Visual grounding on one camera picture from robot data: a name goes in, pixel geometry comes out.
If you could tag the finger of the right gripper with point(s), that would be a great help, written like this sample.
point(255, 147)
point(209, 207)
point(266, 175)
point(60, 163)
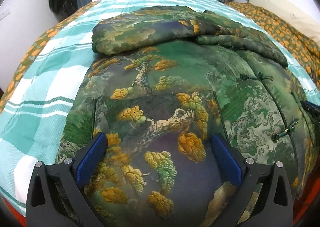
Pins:
point(311, 108)

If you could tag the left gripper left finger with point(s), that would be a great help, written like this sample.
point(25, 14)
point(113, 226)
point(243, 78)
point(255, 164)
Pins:
point(56, 192)

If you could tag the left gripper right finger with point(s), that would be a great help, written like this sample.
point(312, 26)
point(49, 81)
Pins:
point(274, 205)

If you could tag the green landscape print padded jacket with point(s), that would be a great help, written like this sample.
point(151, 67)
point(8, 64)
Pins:
point(164, 80)

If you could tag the orange red trousers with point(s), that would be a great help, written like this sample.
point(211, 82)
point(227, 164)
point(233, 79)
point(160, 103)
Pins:
point(311, 192)

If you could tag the orange floral green quilt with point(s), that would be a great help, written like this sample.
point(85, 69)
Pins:
point(304, 49)

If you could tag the teal white plaid bed sheet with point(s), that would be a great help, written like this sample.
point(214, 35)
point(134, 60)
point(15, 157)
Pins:
point(42, 92)

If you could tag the white wall switch plate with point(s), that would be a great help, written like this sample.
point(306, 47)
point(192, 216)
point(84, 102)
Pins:
point(5, 13)

